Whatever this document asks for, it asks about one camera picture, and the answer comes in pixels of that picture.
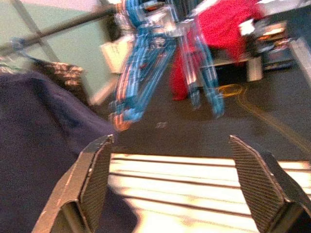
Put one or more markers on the black elastic-waist garment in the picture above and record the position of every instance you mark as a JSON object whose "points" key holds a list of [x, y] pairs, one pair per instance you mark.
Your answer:
{"points": [[36, 133]]}

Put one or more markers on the bunch of blue hangers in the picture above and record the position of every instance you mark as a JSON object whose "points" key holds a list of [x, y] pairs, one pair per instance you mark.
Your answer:
{"points": [[138, 72], [209, 80]]}

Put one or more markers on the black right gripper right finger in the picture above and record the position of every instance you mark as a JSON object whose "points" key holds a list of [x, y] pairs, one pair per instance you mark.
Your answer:
{"points": [[267, 189]]}

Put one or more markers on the dark garment with patterned band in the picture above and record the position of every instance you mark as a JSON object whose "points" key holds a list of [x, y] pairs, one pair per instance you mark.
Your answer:
{"points": [[65, 72]]}

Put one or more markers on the dark electronics box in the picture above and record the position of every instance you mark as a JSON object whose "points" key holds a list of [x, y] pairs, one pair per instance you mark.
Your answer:
{"points": [[274, 43]]}

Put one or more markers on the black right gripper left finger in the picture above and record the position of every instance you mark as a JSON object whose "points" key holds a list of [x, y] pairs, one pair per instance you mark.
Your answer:
{"points": [[73, 189]]}

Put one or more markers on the black metal clothes rack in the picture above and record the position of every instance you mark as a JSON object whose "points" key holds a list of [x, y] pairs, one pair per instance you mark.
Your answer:
{"points": [[73, 25]]}

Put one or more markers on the white low furniture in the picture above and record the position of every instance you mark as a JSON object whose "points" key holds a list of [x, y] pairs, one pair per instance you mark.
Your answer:
{"points": [[253, 70]]}

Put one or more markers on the red garment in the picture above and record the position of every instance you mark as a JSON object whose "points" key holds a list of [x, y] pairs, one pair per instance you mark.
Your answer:
{"points": [[223, 26]]}

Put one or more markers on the blue plastic hanger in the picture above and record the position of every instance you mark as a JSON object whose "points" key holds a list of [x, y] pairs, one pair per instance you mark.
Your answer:
{"points": [[19, 44]]}

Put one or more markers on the white paper sheet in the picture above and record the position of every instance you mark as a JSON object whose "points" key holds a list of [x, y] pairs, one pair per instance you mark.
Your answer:
{"points": [[114, 53]]}

